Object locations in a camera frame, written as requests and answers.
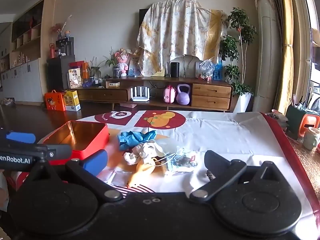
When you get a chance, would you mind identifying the black coffee machine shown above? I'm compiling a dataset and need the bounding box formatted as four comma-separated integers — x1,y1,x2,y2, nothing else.
56,37,75,57

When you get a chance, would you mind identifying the clear plastic packet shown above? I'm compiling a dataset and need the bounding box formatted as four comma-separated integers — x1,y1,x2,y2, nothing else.
99,169,132,188

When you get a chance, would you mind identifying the potted orchid plant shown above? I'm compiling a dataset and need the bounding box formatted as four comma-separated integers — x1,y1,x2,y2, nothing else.
104,47,122,78

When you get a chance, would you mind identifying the pink small case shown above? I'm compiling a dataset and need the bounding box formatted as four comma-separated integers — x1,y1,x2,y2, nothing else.
164,85,177,104

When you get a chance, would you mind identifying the yellow rubber chicken toy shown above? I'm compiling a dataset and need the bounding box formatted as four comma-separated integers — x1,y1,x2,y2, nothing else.
126,157,160,188

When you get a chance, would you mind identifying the black cabinet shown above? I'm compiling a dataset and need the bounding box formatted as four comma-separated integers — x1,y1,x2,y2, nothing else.
47,55,75,92

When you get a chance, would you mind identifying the white router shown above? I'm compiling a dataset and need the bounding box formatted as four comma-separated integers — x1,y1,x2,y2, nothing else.
130,86,150,102

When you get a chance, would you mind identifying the blue nitrile glove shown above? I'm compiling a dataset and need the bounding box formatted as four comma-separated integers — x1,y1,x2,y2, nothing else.
117,130,157,152

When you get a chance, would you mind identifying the small leafy potted plant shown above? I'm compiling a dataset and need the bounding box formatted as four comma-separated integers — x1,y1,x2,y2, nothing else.
86,56,105,79

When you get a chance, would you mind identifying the beige standing air conditioner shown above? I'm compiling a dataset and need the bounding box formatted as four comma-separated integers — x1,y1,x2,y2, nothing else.
252,0,283,113

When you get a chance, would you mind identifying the red metal box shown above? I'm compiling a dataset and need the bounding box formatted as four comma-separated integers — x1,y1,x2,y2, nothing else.
37,120,110,166

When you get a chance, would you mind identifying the green utensil holder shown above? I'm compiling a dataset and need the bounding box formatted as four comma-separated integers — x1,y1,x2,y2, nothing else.
286,94,320,140

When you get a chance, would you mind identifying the green mug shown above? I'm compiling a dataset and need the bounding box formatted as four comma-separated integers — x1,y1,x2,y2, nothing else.
303,127,320,151

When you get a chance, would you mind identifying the orange gift box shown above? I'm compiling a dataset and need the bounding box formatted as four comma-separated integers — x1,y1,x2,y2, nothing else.
44,90,67,112

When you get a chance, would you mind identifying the potted green tree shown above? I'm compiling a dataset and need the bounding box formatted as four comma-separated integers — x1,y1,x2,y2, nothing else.
219,7,258,113

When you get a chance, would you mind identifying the black television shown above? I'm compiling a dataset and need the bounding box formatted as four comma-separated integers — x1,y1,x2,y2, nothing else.
139,9,150,48

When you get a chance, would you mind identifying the purple kettlebell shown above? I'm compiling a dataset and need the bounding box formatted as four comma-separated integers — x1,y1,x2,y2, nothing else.
176,84,192,105

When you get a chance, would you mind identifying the yellow and white carton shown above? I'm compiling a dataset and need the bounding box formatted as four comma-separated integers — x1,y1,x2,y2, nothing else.
62,90,82,112

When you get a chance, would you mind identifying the clear plastic bag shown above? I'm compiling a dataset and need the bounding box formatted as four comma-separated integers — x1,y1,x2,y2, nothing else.
199,60,215,81

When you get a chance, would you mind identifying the yellow patterned sheet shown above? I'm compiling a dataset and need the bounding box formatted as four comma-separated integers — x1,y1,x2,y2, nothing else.
137,0,228,77

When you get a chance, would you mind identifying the orange stool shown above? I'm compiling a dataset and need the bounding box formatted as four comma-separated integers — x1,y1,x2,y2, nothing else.
299,114,320,138

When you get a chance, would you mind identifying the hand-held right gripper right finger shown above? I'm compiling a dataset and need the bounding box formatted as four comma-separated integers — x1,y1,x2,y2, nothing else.
189,150,283,202

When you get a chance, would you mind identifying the wall shelf cabinet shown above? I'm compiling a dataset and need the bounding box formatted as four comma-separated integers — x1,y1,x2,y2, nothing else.
0,0,54,103

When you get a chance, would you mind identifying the wooden TV cabinet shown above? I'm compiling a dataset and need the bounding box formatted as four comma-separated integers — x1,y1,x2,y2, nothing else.
75,76,234,113

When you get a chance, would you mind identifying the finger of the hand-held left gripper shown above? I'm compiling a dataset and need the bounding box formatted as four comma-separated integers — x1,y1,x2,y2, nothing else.
36,144,72,161
0,129,37,145

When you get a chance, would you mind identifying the cotton swab bag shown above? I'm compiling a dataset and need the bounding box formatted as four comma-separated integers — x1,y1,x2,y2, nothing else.
164,156,177,173

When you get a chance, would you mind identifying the pink doll bouquet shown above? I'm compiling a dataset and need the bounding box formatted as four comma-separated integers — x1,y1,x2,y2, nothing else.
115,49,132,77

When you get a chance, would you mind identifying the white gauze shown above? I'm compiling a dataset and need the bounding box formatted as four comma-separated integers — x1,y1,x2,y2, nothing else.
124,152,141,166

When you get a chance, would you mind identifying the yellow curtain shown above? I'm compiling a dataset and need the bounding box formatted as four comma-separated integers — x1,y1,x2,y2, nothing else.
275,0,296,115

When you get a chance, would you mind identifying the white cloth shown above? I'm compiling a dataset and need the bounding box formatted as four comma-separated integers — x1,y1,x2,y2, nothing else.
131,141,167,164

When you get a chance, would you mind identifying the clear packet with dark item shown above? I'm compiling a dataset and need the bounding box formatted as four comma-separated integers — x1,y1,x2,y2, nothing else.
172,152,198,173

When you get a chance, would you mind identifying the white and red printed tablecloth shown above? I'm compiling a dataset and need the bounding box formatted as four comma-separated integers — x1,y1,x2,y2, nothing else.
6,110,320,233

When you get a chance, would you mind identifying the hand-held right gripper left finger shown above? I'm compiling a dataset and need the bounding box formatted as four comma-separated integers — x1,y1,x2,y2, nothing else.
31,149,123,202

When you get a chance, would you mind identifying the white fan-shaped ornament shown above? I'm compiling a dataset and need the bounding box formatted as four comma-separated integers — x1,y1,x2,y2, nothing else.
180,55,200,78

